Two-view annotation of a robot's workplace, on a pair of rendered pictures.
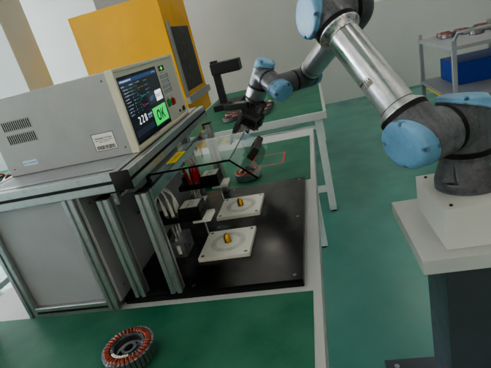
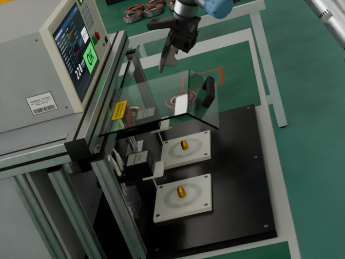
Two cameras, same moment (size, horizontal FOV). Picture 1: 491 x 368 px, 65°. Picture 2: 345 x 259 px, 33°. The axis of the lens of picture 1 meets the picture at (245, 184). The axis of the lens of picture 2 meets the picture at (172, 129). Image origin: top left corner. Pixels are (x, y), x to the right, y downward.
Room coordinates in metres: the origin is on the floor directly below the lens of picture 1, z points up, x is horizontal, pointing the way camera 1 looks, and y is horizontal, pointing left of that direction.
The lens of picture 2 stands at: (-0.26, 0.10, 1.59)
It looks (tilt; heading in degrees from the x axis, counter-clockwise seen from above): 26 degrees down; 358
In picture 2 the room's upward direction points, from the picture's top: 20 degrees counter-clockwise
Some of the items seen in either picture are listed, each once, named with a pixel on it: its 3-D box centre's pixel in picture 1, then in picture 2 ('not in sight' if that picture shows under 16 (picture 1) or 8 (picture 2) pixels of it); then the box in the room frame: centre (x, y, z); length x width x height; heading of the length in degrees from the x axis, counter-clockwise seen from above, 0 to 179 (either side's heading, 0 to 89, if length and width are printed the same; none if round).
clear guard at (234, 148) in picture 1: (202, 161); (149, 111); (1.00, 0.10, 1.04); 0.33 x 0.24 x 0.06; 76
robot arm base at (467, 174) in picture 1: (466, 165); not in sight; (0.86, -0.54, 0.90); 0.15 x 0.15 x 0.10
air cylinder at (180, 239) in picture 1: (180, 243); (128, 202); (1.03, 0.23, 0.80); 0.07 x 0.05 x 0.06; 166
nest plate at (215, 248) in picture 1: (228, 243); (183, 197); (1.00, 0.09, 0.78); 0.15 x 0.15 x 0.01; 76
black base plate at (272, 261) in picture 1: (232, 228); (181, 178); (1.12, 0.08, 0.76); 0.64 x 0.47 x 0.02; 166
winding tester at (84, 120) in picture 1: (99, 109); (14, 57); (1.21, 0.37, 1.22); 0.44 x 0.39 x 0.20; 166
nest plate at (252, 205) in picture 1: (241, 206); (186, 149); (1.23, 0.03, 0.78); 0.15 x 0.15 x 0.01; 76
